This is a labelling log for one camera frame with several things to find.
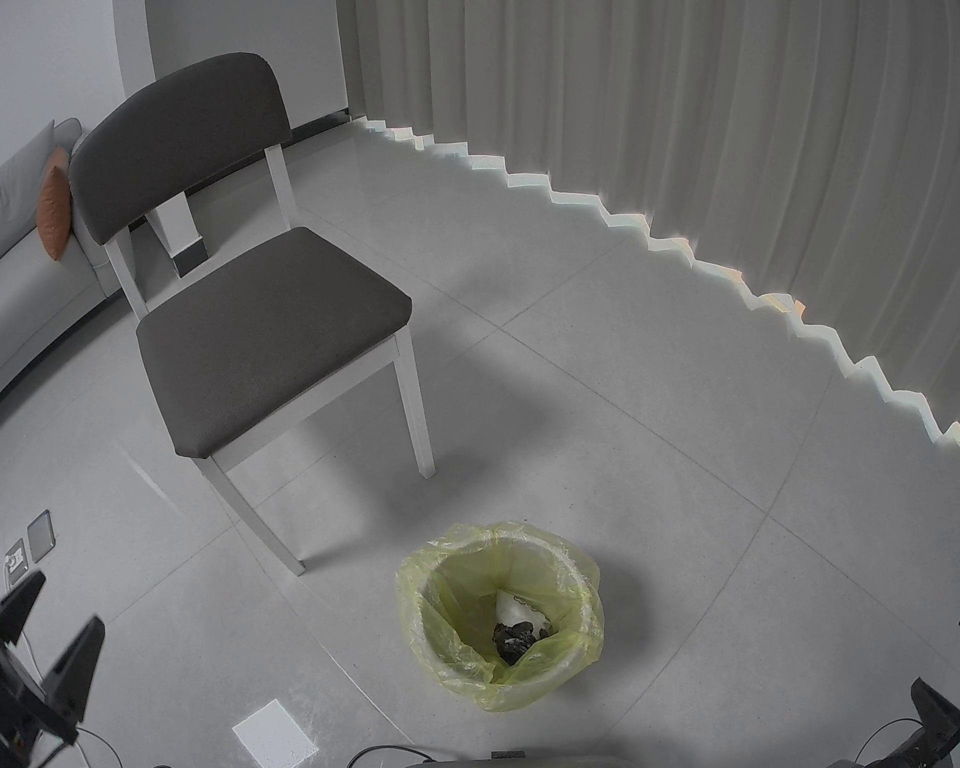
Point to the large grey cushion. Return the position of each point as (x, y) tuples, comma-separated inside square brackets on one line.
[(22, 180)]

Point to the white trash bin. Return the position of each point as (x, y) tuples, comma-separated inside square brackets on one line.
[(562, 664)]

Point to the crumpled white paper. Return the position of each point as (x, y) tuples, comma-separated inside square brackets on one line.
[(517, 611)]

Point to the white curtain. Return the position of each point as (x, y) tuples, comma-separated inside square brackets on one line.
[(712, 135)]

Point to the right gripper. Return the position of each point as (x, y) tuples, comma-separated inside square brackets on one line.
[(937, 754)]

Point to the small grey cushion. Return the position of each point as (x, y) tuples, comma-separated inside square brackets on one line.
[(69, 133)]

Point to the dark grey white-legged chair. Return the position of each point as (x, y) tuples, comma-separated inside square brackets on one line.
[(270, 337)]

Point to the crumpled black plastic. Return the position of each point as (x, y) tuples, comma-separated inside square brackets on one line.
[(517, 643)]

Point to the grey sofa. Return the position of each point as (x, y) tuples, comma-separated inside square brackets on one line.
[(37, 300)]

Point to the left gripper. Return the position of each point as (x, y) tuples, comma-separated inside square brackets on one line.
[(34, 697)]

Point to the yellow plastic bag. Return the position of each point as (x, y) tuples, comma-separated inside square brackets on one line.
[(450, 622)]

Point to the orange cushion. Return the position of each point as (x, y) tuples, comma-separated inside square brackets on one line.
[(54, 206)]

